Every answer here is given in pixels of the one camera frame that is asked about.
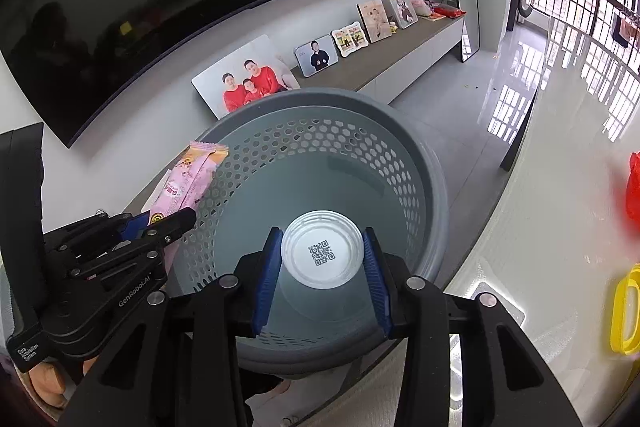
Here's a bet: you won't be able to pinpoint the pink snack wrapper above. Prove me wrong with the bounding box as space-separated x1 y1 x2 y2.
149 142 229 225

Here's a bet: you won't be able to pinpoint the yellow square plastic lid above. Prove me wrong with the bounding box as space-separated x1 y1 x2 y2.
610 265 639 355

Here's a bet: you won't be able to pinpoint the white round QR lid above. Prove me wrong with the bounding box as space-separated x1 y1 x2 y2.
281 210 364 291

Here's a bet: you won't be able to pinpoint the red plastic bag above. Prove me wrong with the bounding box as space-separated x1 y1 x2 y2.
625 152 640 225

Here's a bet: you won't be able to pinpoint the person's left hand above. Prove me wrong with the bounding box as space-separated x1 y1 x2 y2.
27 358 78 413

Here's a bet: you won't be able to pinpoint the large family photo red clothes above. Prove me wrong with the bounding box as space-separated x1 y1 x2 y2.
192 35 300 119

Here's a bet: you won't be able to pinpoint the grey perforated laundry basket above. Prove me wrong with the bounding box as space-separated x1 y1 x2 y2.
168 89 448 375

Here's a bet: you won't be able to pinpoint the photo of man in black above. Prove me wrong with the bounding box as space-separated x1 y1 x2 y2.
294 35 340 78

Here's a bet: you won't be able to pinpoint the grey low TV cabinet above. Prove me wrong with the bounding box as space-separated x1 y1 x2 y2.
120 18 463 211

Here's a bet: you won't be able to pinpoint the pink plush toy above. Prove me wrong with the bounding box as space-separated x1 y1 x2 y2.
410 0 433 18

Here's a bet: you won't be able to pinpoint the red packet on cabinet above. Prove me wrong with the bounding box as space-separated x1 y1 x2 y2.
432 3 466 20

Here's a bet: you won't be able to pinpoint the small scalloped photo frame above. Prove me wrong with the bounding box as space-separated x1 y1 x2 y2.
331 22 369 57

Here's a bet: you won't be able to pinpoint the baby photo frame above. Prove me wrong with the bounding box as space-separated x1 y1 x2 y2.
357 0 393 43

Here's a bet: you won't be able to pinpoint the child portrait photo frame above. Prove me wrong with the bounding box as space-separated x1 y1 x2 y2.
388 0 418 29

